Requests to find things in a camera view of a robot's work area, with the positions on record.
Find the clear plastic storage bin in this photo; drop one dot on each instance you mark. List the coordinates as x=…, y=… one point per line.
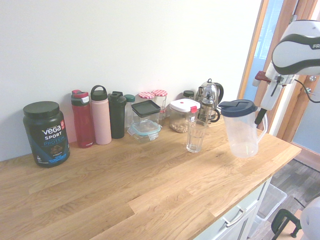
x=272, y=200

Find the pale green kitchen cabinet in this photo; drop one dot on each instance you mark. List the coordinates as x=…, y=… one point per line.
x=246, y=220

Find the black Vega protein tub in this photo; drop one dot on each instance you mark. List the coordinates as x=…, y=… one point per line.
x=46, y=135

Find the metal door hinge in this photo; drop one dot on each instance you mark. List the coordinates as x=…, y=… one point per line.
x=294, y=18

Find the jar dark green lid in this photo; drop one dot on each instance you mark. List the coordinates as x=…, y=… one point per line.
x=188, y=94

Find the black shaker bottle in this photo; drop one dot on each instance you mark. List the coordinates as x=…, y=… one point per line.
x=117, y=117

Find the wooden door frame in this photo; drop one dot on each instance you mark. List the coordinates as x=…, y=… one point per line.
x=252, y=57

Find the clear container white lid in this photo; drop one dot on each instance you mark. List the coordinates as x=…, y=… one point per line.
x=183, y=106

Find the red water bottle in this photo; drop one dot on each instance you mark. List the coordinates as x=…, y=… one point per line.
x=83, y=125

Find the clear bottle green cap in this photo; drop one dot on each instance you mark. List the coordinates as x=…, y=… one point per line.
x=129, y=98

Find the glass container teal clip lid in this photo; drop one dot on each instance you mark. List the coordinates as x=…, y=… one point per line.
x=143, y=131

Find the green metal clamp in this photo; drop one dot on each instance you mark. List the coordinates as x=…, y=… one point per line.
x=285, y=220

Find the red white wrist camera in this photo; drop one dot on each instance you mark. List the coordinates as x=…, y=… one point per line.
x=261, y=77

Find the pink bottle black lid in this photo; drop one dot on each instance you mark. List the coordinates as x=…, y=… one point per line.
x=101, y=120

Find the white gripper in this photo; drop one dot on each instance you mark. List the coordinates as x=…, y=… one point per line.
x=271, y=96

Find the clear ribbed drinking glass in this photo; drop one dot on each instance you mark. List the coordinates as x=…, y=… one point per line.
x=196, y=136

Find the clear plastic pitcher navy lid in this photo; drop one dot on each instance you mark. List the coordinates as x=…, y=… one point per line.
x=241, y=130

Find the chrome electric kettle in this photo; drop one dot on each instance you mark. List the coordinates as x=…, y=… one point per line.
x=219, y=89

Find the square clear container black lid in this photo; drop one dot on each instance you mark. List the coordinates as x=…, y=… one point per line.
x=145, y=107

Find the chrome french press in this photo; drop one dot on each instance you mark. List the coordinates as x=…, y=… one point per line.
x=208, y=96

